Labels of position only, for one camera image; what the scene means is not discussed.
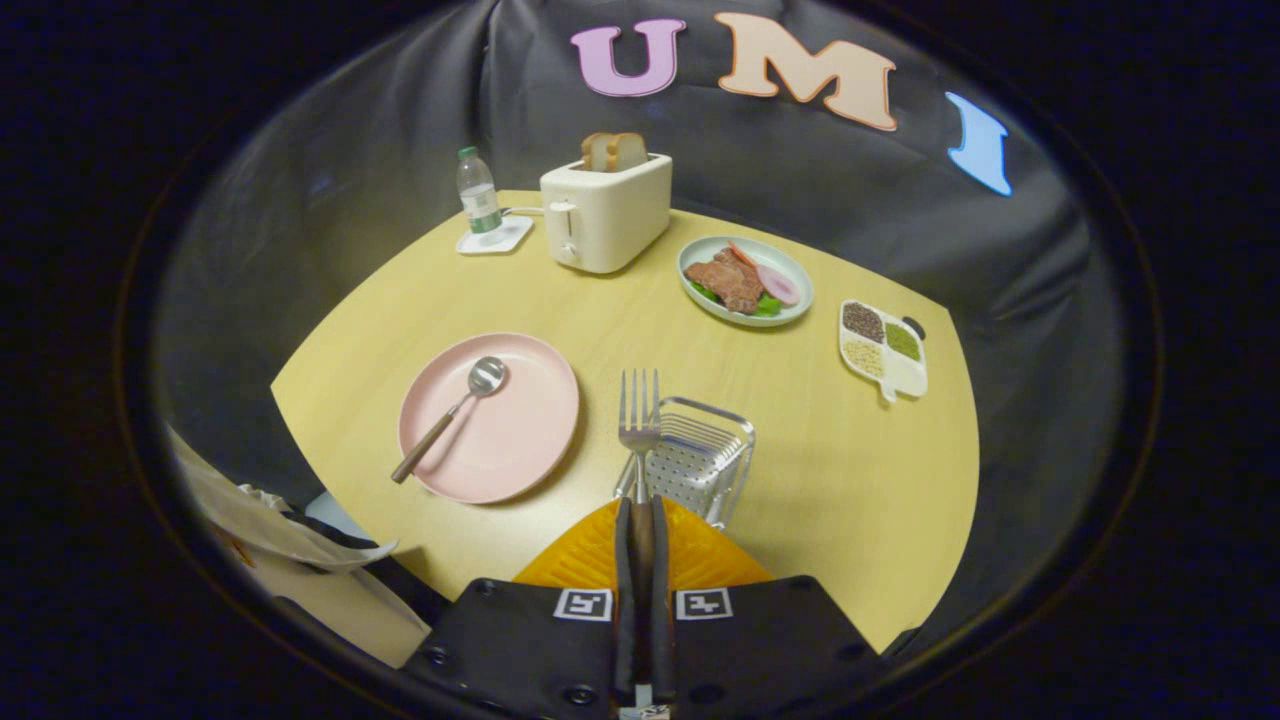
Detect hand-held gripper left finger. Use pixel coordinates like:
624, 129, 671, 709
400, 497, 641, 720

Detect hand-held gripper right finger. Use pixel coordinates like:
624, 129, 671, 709
648, 495, 886, 720

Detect metal fork with wooden handle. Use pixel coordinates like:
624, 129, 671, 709
612, 368, 663, 701

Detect metal spoon with wooden handle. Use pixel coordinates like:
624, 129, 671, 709
390, 356, 508, 485

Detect pink round plate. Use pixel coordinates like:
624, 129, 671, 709
397, 332, 581, 506

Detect green lettuce leaf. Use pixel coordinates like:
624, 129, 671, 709
688, 280, 784, 319

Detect brown cooked meat slices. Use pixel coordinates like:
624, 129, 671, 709
684, 247, 766, 315

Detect white divided dish with grains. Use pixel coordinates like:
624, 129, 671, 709
837, 299, 930, 404

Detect pink ham slice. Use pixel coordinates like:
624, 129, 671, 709
755, 263, 803, 307

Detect pale green oval plate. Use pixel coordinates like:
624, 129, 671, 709
677, 235, 815, 329

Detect white square coaster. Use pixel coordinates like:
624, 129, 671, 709
456, 214, 536, 256

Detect cream white toaster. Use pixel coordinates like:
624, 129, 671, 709
539, 152, 674, 276

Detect clear plastic water bottle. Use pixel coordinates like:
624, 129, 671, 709
456, 146, 504, 237

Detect metal wire cutlery rack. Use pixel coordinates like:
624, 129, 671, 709
612, 396, 757, 531

